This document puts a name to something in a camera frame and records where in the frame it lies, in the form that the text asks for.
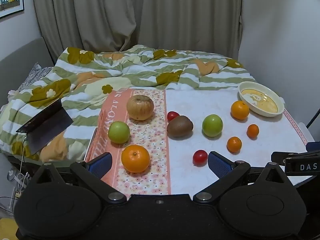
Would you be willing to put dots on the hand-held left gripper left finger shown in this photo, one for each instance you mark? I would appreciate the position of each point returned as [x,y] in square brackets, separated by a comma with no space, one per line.
[100,165]

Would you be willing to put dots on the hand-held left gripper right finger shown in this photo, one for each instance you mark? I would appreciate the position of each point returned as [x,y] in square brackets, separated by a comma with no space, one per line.
[220,164]

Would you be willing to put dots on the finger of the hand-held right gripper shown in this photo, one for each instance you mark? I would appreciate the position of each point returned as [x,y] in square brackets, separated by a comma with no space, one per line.
[281,157]
[313,147]

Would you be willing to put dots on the red cherry tomato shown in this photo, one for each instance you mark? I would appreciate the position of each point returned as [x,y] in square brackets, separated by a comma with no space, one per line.
[172,115]
[200,158]

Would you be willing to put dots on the small mandarin orange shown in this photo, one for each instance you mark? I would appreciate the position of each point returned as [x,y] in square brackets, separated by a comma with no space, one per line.
[253,131]
[234,144]

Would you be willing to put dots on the large orange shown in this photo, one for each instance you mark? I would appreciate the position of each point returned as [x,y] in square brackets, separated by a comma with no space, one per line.
[135,159]

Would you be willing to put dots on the green apple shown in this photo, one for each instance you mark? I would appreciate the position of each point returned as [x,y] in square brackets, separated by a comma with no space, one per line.
[212,125]
[118,132]

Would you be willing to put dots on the brown kiwi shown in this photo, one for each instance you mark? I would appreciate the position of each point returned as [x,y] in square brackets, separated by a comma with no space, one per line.
[180,127]

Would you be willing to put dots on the cream bowl with yellow print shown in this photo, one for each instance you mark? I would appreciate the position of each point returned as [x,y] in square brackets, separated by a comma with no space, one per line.
[262,102]

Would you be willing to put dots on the medium orange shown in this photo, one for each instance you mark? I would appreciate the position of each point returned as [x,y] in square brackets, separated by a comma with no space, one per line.
[240,110]

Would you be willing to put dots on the dark open laptop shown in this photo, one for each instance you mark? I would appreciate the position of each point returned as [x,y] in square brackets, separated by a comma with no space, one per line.
[47,127]

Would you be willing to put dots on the pink floral tablecloth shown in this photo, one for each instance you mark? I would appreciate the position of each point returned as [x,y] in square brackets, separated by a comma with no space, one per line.
[192,102]

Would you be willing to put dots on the tan brown apple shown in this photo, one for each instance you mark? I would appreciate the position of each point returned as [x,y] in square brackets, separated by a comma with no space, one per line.
[140,107]

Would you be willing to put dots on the green striped floral blanket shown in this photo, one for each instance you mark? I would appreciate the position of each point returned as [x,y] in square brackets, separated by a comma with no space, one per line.
[150,67]

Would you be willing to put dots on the grey patterned pillow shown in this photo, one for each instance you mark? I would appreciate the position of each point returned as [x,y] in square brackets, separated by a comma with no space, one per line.
[35,73]

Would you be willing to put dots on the yellow object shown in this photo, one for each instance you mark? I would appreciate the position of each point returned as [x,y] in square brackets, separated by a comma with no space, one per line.
[5,228]

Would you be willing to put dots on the grey upholstered headboard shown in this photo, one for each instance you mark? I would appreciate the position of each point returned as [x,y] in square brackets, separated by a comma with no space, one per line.
[20,57]

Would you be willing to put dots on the beige curtain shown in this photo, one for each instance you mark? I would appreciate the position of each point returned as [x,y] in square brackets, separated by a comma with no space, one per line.
[125,10]

